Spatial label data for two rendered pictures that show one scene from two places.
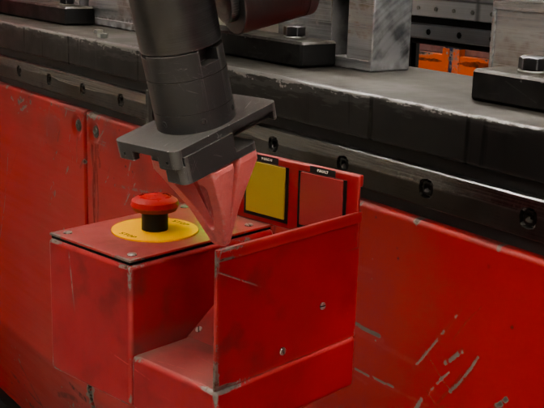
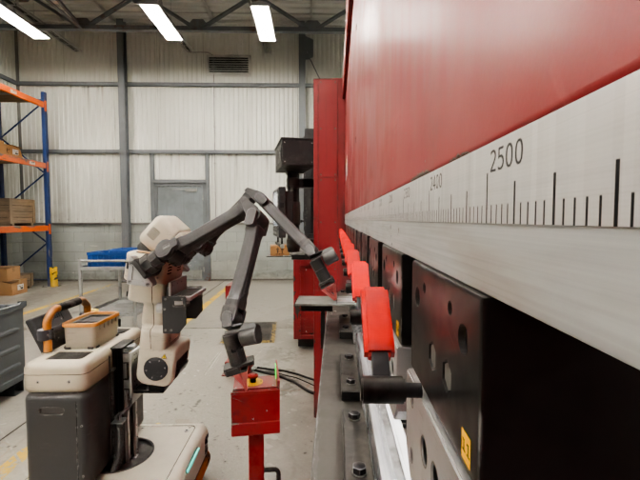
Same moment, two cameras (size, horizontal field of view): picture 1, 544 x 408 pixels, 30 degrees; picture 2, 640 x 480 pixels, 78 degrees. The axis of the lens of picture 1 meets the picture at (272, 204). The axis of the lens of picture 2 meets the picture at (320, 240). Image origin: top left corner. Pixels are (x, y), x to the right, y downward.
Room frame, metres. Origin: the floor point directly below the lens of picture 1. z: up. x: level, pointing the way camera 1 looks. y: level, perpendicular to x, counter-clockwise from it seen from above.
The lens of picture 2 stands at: (-0.14, -0.97, 1.37)
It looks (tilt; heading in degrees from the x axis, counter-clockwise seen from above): 3 degrees down; 38
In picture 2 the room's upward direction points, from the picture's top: straight up
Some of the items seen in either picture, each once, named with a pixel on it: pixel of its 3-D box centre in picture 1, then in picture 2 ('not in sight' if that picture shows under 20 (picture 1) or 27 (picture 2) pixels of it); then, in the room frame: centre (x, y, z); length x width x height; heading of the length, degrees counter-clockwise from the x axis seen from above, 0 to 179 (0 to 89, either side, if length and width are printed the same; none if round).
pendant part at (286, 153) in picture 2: not in sight; (293, 199); (2.14, 1.10, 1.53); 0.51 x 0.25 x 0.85; 50
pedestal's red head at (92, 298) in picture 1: (201, 275); (255, 395); (0.79, 0.06, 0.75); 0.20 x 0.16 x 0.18; 47
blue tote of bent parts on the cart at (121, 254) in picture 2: not in sight; (116, 259); (1.94, 3.62, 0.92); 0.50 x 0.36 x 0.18; 130
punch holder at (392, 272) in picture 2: not in sight; (425, 322); (0.27, -0.79, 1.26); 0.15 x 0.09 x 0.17; 36
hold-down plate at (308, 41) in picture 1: (246, 43); (345, 326); (1.31, 0.04, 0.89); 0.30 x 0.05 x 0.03; 36
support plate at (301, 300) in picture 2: not in sight; (325, 300); (1.29, 0.13, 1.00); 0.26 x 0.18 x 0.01; 126
